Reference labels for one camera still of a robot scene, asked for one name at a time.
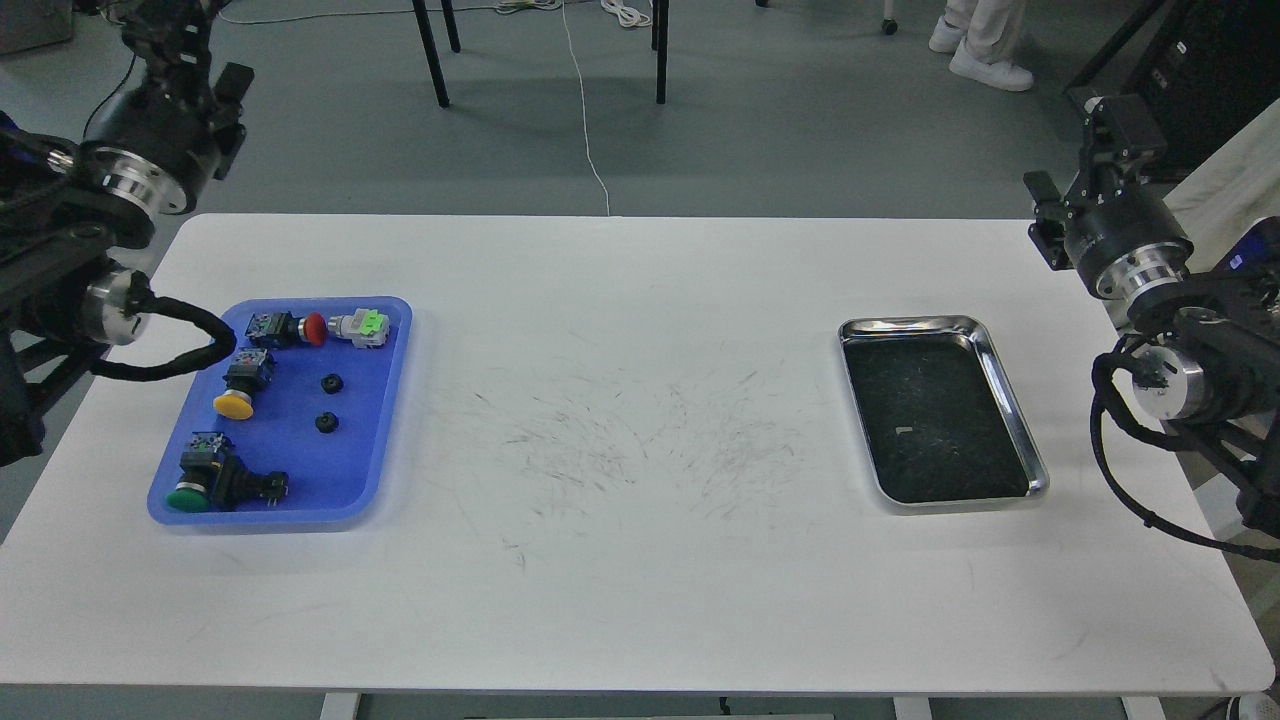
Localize black floor cable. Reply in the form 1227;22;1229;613
79;0;211;141

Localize white floor cable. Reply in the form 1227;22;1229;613
495;0;653;217

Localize silver metal tray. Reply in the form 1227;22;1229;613
838;315;1050;514

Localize black chair legs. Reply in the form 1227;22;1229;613
410;0;669;109

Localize red push button switch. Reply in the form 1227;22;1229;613
244;313;328;350

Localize blue plastic tray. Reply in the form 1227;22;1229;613
147;296;413;532

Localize person legs white shoes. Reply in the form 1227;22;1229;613
928;1;1036;94

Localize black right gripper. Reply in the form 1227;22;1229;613
1023;88;1193;301

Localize beige cloth cover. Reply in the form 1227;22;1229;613
1164;101;1279;273

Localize yellow push button switch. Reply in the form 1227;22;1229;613
212;347;276;421

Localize green push button switch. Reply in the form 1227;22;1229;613
164;430;289;512

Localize black cabinet box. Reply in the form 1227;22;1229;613
1119;1;1279;184

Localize green white switch module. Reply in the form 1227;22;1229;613
326;307;392;348

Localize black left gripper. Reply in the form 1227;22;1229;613
79;1;255;217

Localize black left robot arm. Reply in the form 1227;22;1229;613
1;1;253;465

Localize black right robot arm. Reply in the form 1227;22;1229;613
1023;88;1279;562

